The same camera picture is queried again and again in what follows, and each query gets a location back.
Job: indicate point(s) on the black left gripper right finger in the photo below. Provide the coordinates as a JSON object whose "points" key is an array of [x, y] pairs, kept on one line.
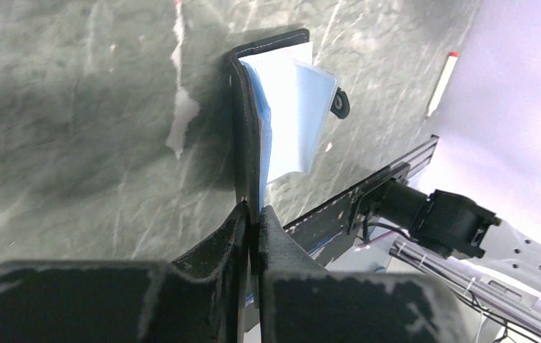
{"points": [[301, 301]]}

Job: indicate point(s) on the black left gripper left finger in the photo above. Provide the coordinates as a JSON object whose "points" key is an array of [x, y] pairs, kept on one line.
{"points": [[198, 297]]}

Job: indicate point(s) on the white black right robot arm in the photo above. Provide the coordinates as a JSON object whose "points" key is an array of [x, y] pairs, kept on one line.
{"points": [[451, 225]]}

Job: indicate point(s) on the white red-capped marker pen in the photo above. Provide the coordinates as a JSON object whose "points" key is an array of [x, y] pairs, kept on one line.
{"points": [[442, 83]]}

